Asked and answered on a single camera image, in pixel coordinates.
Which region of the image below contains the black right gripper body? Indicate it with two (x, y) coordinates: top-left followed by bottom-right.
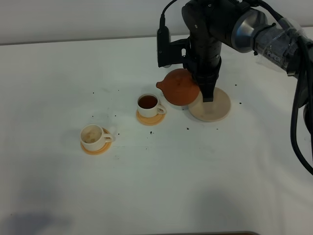
(183, 24), (222, 85)

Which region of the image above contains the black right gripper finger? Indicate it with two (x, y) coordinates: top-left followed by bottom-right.
(195, 78), (217, 102)

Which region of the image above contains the brown clay teapot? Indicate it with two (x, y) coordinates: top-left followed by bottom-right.
(156, 69), (200, 106)

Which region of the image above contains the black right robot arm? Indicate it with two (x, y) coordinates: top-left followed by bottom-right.
(182, 0), (313, 130)

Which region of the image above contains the beige teapot saucer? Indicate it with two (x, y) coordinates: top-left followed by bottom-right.
(188, 87), (231, 122)

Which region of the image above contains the orange coaster near teapot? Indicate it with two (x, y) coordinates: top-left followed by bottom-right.
(136, 111), (165, 126)

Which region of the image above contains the white teacup near teapot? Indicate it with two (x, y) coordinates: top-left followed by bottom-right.
(137, 94), (167, 118)

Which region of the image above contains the orange coaster far left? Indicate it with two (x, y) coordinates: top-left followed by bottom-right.
(80, 128), (112, 156)

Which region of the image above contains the white teacup far left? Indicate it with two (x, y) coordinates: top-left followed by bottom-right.
(79, 124), (115, 151)

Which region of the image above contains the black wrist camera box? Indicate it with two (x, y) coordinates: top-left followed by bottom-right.
(157, 26), (189, 68)

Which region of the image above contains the black camera cable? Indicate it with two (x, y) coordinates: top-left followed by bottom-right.
(159, 0), (313, 176)

